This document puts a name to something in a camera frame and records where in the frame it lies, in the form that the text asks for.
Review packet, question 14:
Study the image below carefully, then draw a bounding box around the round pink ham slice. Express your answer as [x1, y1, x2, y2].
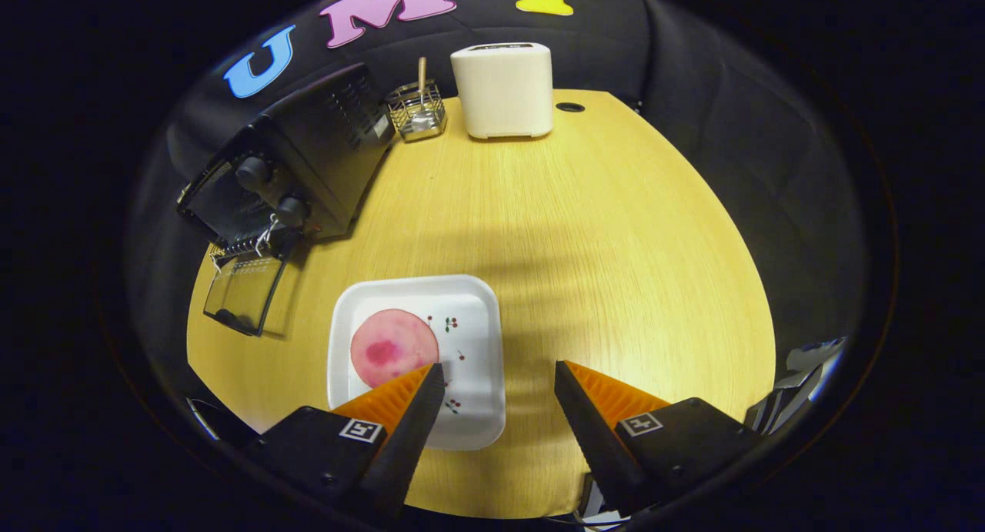
[350, 309, 440, 390]

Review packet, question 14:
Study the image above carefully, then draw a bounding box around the black toaster oven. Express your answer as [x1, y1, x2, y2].
[175, 62, 397, 338]

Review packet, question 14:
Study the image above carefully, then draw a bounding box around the small wire basket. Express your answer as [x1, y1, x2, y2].
[385, 82, 448, 143]

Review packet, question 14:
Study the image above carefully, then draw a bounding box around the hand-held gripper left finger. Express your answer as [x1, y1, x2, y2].
[254, 363, 447, 521]

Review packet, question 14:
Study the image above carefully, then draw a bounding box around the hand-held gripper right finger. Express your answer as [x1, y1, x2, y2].
[554, 360, 763, 517]

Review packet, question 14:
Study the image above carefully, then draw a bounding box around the white square plate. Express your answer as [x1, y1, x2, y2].
[326, 275, 507, 451]

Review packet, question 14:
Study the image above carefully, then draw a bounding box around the white bread toaster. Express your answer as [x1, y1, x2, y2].
[450, 42, 555, 140]

